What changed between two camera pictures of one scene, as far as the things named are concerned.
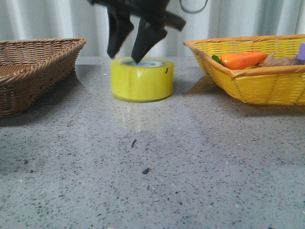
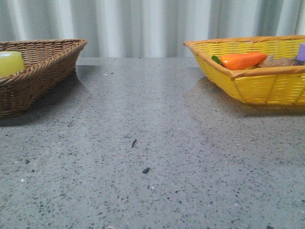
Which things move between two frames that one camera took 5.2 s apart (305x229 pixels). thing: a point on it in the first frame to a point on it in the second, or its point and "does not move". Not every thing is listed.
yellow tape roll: x=148 y=80 to x=11 y=63
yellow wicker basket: x=279 y=85 does not move
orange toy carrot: x=240 y=60 does not move
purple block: x=301 y=55 does not move
